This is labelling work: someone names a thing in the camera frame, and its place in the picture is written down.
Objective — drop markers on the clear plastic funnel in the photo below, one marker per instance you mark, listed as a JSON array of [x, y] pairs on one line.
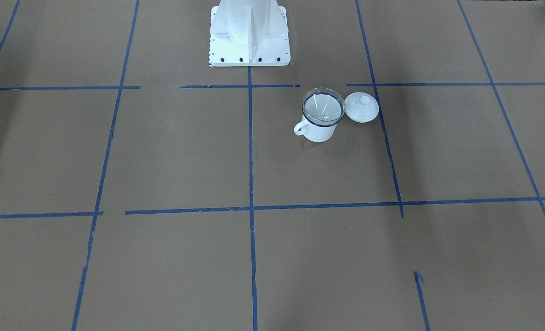
[[323, 107]]

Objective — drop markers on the white mug lid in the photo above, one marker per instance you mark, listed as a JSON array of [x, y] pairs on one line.
[[361, 107]]

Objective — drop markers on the white enamel mug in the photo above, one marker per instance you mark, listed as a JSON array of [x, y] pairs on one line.
[[318, 127]]

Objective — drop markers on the white pedestal column base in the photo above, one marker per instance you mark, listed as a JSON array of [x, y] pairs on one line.
[[249, 33]]

